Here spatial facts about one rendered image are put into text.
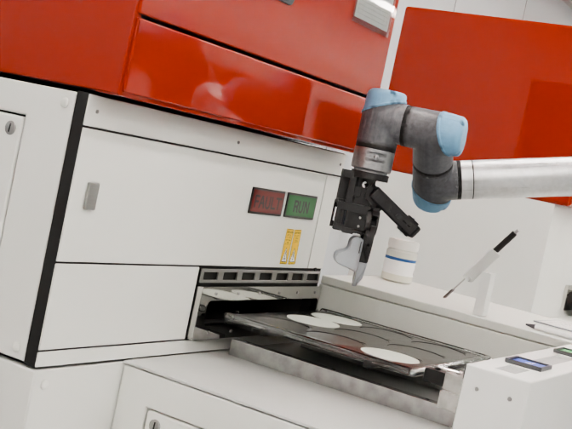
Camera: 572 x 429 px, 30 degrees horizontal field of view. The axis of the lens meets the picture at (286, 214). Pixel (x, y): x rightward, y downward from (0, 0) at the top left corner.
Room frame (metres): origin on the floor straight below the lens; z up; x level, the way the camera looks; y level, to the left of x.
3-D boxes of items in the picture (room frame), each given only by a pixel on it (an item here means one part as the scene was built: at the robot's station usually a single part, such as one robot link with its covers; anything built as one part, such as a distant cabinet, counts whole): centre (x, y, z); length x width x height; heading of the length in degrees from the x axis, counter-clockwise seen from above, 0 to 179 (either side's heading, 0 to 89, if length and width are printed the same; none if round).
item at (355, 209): (1.98, -0.13, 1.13); 0.09 x 0.08 x 0.12; 93
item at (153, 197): (1.86, 0.11, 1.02); 0.82 x 0.03 x 0.40; 151
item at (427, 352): (1.92, -0.18, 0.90); 0.34 x 0.34 x 0.01; 60
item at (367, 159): (1.97, -0.14, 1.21); 0.08 x 0.08 x 0.05
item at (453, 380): (1.67, -0.34, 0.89); 0.08 x 0.03 x 0.03; 61
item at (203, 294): (2.01, 0.01, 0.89); 0.44 x 0.02 x 0.10; 151
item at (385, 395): (1.79, -0.17, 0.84); 0.50 x 0.02 x 0.03; 61
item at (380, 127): (1.98, -0.14, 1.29); 0.09 x 0.08 x 0.11; 73
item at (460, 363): (1.83, -0.34, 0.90); 0.38 x 0.01 x 0.01; 151
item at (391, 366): (1.76, -0.09, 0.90); 0.37 x 0.01 x 0.01; 61
